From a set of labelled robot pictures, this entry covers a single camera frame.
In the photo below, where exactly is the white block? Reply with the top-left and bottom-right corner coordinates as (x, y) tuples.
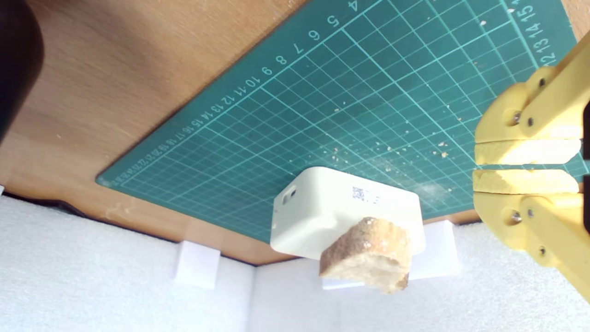
(270, 166), (425, 261)

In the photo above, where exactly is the brown bread slice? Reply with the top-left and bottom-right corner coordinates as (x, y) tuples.
(319, 217), (412, 294)

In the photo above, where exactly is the green cutting mat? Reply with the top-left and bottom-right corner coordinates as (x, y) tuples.
(94, 0), (590, 243)

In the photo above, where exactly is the black two-slot toaster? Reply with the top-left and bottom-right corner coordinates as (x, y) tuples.
(0, 0), (45, 144)

